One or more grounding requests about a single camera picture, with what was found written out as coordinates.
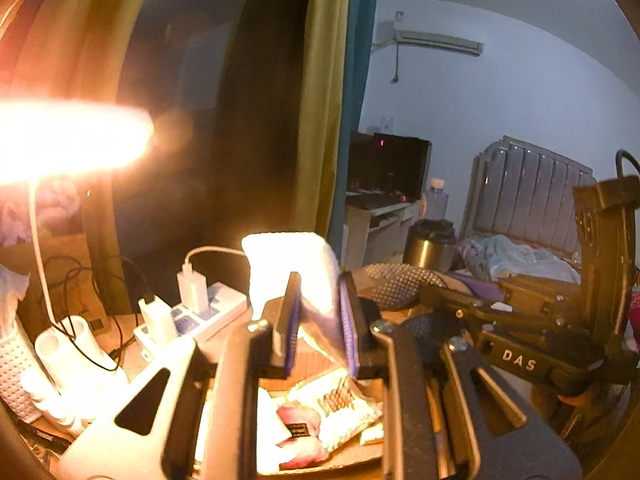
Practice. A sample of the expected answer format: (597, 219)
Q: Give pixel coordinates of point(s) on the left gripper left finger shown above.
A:
(151, 432)

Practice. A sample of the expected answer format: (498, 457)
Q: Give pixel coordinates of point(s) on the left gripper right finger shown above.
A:
(473, 421)

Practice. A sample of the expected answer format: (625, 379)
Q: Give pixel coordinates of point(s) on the bag of cotton swabs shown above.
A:
(344, 410)

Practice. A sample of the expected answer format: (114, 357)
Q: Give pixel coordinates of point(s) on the pink fuzzy sock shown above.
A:
(304, 448)

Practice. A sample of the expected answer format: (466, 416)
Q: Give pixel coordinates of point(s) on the grey dotted sock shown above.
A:
(395, 286)

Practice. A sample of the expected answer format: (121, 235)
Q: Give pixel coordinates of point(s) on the white towel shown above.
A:
(273, 257)

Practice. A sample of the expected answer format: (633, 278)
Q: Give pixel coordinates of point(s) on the blue bed blanket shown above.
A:
(493, 258)

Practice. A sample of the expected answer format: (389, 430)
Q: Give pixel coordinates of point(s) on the brown cardboard box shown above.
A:
(365, 448)

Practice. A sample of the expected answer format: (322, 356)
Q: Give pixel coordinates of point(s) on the white power strip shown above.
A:
(225, 306)

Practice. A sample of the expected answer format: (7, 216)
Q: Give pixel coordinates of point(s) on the grey padded headboard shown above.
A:
(525, 192)

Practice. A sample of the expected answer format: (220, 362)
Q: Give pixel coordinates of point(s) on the steel travel tumbler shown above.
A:
(431, 245)

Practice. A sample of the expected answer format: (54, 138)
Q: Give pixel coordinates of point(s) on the clear water bottle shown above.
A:
(436, 200)

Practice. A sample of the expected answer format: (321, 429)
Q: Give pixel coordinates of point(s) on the white woven basket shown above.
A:
(16, 356)

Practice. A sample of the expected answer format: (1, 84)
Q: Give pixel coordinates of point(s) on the brown paper bag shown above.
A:
(67, 264)

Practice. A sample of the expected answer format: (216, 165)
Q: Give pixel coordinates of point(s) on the black monitor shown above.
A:
(388, 163)

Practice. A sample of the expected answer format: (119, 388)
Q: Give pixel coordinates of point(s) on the yellow curtain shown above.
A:
(320, 114)

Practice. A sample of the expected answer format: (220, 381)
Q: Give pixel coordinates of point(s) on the teal curtain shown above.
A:
(358, 44)

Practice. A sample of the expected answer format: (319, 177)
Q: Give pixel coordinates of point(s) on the white desk lamp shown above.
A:
(52, 142)

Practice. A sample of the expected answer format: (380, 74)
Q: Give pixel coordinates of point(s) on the white charger with black cable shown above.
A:
(158, 319)

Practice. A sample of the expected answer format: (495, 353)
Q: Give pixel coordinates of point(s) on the wall air conditioner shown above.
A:
(405, 37)

